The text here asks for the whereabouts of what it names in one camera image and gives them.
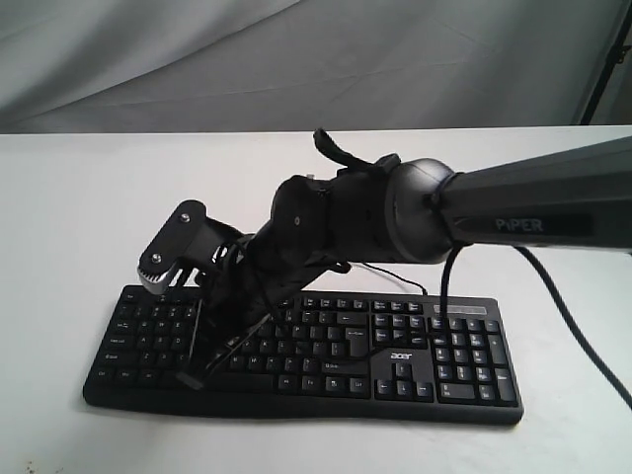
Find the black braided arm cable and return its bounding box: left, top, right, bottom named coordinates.
left=429, top=177, right=632, bottom=411

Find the black usb cable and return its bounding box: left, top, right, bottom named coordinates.
left=305, top=172, right=430, bottom=299

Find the black tripod stand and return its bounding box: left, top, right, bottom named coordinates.
left=577, top=1, right=631, bottom=125

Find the black acer keyboard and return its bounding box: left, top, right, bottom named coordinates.
left=83, top=285, right=523, bottom=426

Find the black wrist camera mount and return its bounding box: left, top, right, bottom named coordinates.
left=137, top=199, right=227, bottom=295

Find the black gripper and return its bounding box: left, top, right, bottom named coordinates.
left=177, top=222, right=341, bottom=390

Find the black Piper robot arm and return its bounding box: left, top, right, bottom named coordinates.
left=180, top=130, right=631, bottom=389

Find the grey backdrop cloth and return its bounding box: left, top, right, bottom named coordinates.
left=1, top=1, right=629, bottom=133

